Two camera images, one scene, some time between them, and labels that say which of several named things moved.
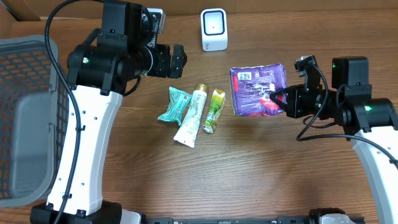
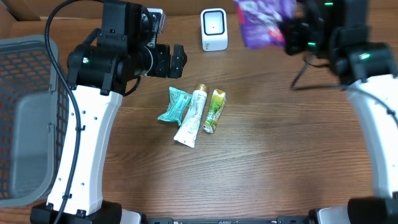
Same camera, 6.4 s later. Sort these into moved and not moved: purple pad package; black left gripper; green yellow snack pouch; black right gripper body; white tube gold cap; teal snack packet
Moved: black right gripper body; purple pad package
Not moved: green yellow snack pouch; black left gripper; teal snack packet; white tube gold cap
